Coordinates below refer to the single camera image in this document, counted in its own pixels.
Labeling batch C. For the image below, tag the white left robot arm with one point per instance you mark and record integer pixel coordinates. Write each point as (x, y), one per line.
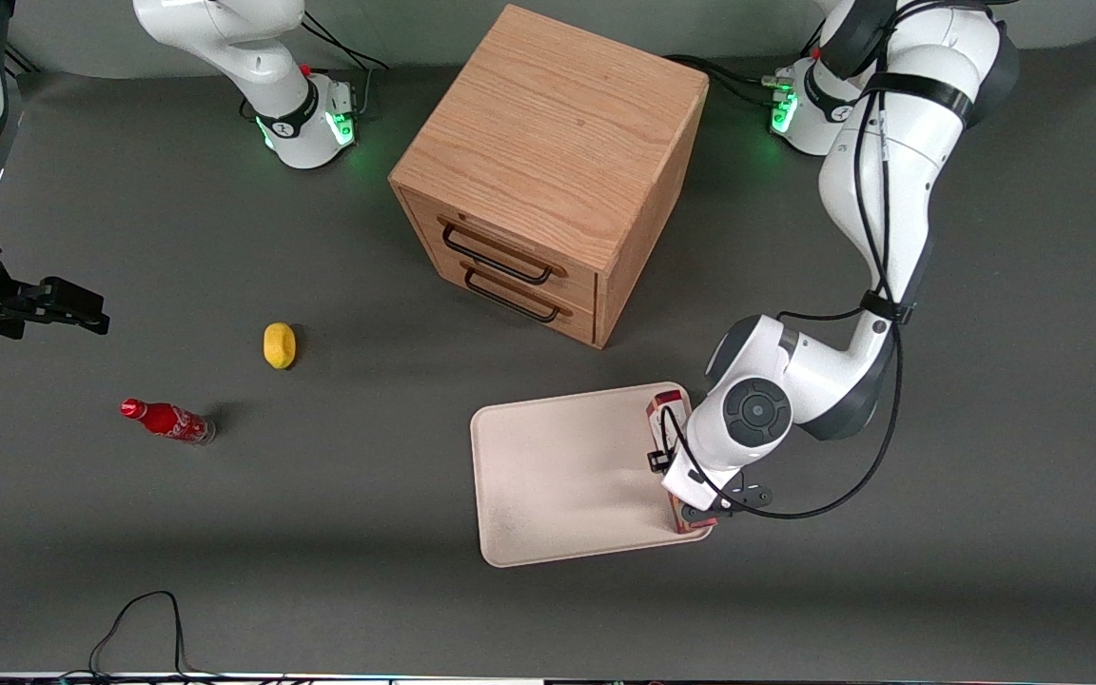
(890, 171)

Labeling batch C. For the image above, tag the oak wooden drawer cabinet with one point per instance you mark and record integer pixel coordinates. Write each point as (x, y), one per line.
(557, 124)

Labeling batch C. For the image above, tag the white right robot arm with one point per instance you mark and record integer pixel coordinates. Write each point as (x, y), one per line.
(225, 29)

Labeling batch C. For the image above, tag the yellow lemon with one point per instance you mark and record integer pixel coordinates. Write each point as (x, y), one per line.
(280, 345)

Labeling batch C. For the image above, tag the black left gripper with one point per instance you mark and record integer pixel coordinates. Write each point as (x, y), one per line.
(654, 466)

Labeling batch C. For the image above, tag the wooden drawer front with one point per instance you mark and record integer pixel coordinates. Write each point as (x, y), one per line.
(577, 281)
(578, 323)

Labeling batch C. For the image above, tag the red cookie box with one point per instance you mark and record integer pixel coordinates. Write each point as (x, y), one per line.
(667, 409)

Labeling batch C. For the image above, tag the red cola bottle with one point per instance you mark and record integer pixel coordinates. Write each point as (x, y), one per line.
(167, 420)

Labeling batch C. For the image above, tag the beige rectangular tray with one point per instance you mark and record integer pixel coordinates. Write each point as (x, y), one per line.
(557, 476)

